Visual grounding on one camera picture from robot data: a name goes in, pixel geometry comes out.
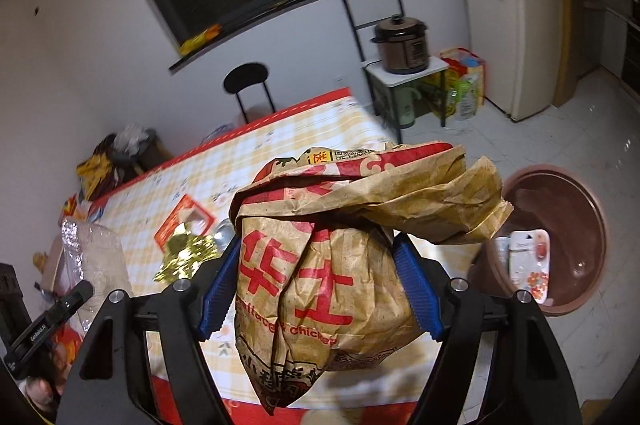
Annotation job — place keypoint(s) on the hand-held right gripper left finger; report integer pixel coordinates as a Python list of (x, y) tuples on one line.
[(217, 300)]

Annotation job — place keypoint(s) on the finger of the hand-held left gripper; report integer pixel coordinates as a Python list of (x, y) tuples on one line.
[(75, 300)]

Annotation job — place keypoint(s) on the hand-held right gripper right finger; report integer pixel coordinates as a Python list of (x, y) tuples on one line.
[(420, 295)]

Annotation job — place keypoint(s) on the white grainy plastic pouch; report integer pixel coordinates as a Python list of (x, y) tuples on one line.
[(100, 260)]

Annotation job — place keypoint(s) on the gold foil wrapper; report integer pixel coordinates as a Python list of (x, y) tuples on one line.
[(190, 255)]

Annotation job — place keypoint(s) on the red food package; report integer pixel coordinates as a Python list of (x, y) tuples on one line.
[(175, 220)]

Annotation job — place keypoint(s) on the brown paper bag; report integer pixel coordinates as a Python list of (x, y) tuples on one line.
[(325, 280)]

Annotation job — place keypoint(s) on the clear blister package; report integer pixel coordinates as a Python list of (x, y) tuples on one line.
[(530, 265)]

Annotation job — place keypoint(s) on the brown trash bin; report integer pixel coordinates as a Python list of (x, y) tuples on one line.
[(575, 225)]

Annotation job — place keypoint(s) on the person's left hand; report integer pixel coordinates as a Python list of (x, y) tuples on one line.
[(37, 392)]

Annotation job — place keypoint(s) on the yellow snack bags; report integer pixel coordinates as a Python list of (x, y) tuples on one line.
[(95, 170)]

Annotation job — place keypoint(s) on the crumpled clear plastic bag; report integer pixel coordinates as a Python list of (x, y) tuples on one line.
[(130, 139)]

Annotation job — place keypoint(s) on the yellow plaid table cover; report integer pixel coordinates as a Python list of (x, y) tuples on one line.
[(280, 140)]

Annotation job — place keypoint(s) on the green kettle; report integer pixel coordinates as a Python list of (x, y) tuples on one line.
[(406, 107)]

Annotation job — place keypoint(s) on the colourful shopping bag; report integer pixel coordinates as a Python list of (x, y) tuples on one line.
[(465, 80)]

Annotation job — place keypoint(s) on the black rack with white top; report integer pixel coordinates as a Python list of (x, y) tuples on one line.
[(415, 72)]

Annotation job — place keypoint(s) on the black round-back chair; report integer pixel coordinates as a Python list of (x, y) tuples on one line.
[(245, 77)]

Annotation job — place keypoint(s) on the dark window sill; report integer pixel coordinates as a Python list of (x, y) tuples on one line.
[(172, 67)]

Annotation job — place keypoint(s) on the brown pressure cooker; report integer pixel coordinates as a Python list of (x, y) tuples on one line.
[(400, 50)]

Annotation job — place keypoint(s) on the yellow snack packet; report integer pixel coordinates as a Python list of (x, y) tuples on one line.
[(200, 39)]

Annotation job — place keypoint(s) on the white refrigerator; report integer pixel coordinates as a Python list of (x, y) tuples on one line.
[(530, 30)]

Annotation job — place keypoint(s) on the black kitchen oven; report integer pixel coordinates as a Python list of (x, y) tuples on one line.
[(627, 55)]

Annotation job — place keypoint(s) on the wooden door frame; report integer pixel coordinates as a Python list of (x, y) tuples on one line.
[(567, 30)]

